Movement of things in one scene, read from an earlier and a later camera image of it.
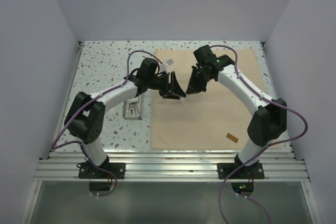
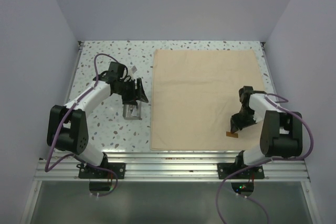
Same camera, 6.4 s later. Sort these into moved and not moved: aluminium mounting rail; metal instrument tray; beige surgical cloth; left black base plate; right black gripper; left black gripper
Moved: right black gripper; left black gripper
Not moved: metal instrument tray; beige surgical cloth; aluminium mounting rail; left black base plate
